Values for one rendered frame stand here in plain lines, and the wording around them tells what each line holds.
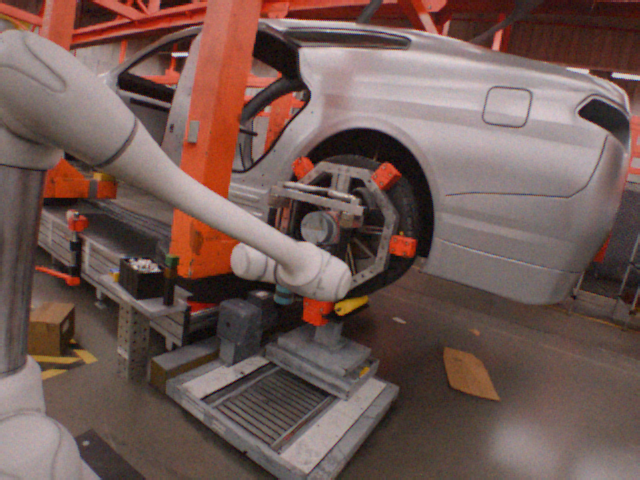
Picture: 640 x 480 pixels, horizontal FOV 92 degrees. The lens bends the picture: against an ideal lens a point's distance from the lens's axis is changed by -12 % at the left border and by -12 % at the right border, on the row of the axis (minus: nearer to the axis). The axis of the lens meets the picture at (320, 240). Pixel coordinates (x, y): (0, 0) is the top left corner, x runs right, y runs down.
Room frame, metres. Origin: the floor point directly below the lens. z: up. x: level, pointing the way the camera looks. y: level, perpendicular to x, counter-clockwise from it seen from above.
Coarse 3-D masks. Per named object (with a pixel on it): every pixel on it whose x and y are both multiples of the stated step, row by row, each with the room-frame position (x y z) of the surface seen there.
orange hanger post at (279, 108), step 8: (288, 96) 4.84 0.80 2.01; (272, 104) 4.81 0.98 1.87; (280, 104) 4.74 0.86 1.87; (288, 104) 4.87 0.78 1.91; (272, 112) 4.79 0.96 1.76; (280, 112) 4.75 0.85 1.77; (272, 120) 4.78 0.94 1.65; (280, 120) 4.78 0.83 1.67; (272, 128) 4.77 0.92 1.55; (280, 128) 4.81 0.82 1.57; (272, 136) 4.76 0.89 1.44; (264, 152) 4.80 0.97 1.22
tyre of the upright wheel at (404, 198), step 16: (336, 160) 1.62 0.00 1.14; (352, 160) 1.59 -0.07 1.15; (368, 160) 1.55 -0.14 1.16; (400, 192) 1.47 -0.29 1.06; (400, 208) 1.45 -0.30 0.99; (416, 208) 1.54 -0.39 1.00; (400, 224) 1.45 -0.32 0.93; (416, 224) 1.49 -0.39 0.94; (400, 256) 1.43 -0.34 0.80; (416, 256) 1.59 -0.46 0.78; (384, 272) 1.46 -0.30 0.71; (400, 272) 1.50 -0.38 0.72; (368, 288) 1.48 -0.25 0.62
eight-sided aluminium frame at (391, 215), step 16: (304, 176) 1.60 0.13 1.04; (320, 176) 1.61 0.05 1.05; (352, 176) 1.48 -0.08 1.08; (368, 176) 1.45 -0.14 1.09; (384, 192) 1.45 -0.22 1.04; (288, 208) 1.63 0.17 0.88; (384, 208) 1.40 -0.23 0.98; (288, 224) 1.63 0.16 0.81; (384, 224) 1.39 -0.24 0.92; (384, 240) 1.39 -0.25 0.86; (384, 256) 1.38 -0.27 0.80; (368, 272) 1.40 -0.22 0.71; (352, 288) 1.49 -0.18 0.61
